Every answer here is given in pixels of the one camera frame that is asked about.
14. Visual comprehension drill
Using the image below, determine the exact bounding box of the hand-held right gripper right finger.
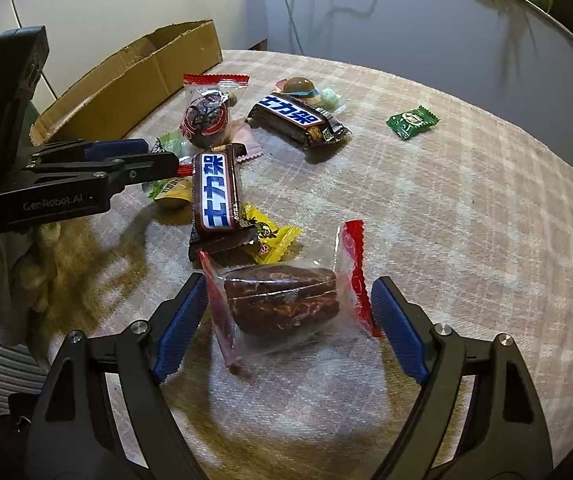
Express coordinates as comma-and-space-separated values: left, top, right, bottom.
371, 275, 553, 480

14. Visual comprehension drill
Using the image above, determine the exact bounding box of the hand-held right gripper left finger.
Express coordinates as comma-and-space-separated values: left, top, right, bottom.
25, 272, 210, 480

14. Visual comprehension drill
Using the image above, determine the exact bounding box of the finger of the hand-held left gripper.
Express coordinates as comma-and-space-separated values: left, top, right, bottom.
21, 137, 150, 166
0, 152, 181, 235

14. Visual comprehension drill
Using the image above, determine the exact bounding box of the pale green snack packet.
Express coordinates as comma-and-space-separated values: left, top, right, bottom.
140, 131, 194, 200

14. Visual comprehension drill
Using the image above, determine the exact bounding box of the brown cardboard box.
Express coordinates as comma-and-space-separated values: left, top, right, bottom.
29, 19, 224, 147

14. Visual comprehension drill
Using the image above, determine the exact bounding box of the clear packet with brown snack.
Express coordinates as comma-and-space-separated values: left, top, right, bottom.
199, 220, 382, 373

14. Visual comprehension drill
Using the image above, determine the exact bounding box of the pink snack packet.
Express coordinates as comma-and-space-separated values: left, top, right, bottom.
229, 120, 263, 163

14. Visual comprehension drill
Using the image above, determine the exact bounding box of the green candy packet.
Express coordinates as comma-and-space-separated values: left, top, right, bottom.
387, 105, 440, 140

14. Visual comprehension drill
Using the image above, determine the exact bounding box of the small yellow snack packet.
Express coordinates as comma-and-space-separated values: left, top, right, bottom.
154, 178, 194, 207

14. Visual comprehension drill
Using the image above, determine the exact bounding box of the red-edged braised egg packet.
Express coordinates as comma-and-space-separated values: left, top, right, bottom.
179, 73, 250, 150

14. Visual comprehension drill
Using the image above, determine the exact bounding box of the brown chocolate bar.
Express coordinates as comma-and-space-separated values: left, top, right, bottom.
245, 92, 351, 150
188, 143, 260, 261

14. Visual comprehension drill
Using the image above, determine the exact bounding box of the plaid tablecloth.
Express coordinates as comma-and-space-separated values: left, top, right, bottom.
0, 50, 573, 480

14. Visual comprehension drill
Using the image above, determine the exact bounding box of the yellow candy packet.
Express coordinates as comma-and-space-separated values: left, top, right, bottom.
239, 203, 302, 265

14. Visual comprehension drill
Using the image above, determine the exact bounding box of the striped cloth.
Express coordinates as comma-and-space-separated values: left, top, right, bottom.
0, 345, 50, 416

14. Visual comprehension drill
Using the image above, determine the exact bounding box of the burger gummy candy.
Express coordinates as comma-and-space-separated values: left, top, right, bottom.
272, 76, 320, 98

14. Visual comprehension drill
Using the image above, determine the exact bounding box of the pastel candy packet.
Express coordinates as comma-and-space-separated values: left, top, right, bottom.
314, 87, 347, 113

